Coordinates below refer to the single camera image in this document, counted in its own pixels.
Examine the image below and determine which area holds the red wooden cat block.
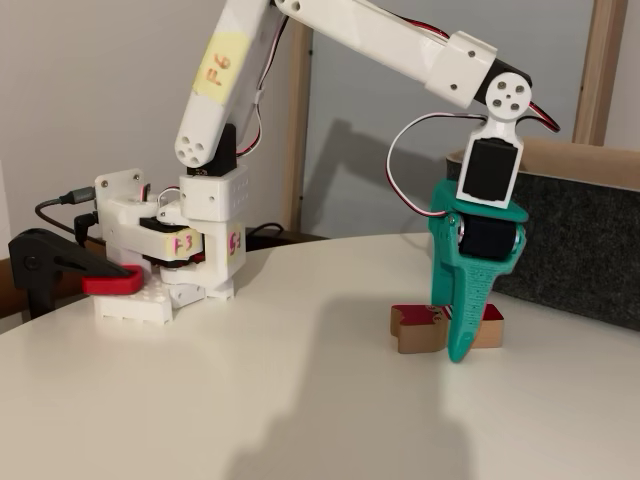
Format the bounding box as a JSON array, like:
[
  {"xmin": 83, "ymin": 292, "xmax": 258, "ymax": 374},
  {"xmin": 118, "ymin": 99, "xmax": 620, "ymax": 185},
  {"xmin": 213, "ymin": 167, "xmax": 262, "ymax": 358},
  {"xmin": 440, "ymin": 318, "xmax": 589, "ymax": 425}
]
[{"xmin": 389, "ymin": 302, "xmax": 504, "ymax": 355}]

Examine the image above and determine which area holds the grey felt box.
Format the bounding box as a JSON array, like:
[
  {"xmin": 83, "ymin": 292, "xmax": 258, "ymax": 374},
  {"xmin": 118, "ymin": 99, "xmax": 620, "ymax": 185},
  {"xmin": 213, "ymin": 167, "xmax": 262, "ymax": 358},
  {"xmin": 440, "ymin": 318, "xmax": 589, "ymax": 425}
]
[{"xmin": 443, "ymin": 139, "xmax": 640, "ymax": 332}]

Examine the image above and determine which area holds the black red table clamp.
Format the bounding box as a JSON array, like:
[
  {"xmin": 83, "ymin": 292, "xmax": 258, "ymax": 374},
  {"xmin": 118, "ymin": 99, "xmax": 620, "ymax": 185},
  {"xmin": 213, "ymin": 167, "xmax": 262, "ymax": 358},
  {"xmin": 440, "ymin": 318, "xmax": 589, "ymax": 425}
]
[{"xmin": 7, "ymin": 228, "xmax": 146, "ymax": 321}]

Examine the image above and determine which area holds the red white servo wire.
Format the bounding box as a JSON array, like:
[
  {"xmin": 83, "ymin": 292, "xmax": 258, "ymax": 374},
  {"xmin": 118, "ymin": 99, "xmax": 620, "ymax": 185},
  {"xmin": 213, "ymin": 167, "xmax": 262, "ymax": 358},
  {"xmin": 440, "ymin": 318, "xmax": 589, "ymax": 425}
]
[
  {"xmin": 524, "ymin": 99, "xmax": 562, "ymax": 134},
  {"xmin": 387, "ymin": 112, "xmax": 489, "ymax": 220},
  {"xmin": 234, "ymin": 14, "xmax": 291, "ymax": 161}
]

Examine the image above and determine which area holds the black power cord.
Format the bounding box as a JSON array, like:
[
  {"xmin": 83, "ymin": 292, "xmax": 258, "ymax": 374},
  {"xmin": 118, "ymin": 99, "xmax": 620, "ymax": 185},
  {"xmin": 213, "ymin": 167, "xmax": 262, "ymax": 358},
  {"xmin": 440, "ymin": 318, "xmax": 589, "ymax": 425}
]
[{"xmin": 244, "ymin": 223, "xmax": 286, "ymax": 251}]

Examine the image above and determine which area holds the wooden shelf post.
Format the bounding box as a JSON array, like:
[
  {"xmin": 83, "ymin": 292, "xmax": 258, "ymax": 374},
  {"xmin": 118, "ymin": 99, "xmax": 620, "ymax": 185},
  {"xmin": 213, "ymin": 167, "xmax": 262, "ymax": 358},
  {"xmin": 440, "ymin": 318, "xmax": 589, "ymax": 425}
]
[
  {"xmin": 285, "ymin": 24, "xmax": 315, "ymax": 236},
  {"xmin": 571, "ymin": 0, "xmax": 630, "ymax": 147}
]

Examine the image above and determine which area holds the black power plug cable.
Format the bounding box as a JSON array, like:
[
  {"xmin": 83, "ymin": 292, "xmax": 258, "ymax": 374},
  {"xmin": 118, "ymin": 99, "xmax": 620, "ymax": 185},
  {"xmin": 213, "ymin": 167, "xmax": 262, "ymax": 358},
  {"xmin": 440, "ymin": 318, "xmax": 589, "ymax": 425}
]
[{"xmin": 73, "ymin": 212, "xmax": 99, "ymax": 246}]

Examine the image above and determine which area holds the grey USB cable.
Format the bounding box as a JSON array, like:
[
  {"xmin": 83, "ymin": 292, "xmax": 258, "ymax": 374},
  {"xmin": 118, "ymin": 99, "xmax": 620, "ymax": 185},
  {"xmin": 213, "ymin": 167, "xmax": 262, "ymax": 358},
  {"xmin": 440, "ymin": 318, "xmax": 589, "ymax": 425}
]
[{"xmin": 34, "ymin": 187, "xmax": 101, "ymax": 236}]

